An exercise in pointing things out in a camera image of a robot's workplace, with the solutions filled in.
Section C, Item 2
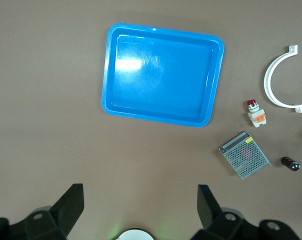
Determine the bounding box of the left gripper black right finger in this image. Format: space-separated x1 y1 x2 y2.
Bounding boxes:
190 184 302 240

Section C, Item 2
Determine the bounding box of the red indicator orange white body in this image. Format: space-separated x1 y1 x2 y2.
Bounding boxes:
246 99 268 128

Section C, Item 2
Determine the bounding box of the black cylindrical capacitor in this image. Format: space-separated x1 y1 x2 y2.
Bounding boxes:
280 156 301 172

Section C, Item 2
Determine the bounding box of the blue plastic tray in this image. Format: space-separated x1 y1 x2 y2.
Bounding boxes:
101 23 225 128

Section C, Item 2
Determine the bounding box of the large white curved clamp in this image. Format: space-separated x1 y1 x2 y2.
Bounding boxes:
263 44 302 114

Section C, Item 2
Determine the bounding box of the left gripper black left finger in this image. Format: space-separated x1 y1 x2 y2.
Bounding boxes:
0 183 85 240

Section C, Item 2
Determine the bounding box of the metal mesh power supply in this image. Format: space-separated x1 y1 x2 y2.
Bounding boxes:
218 131 272 180

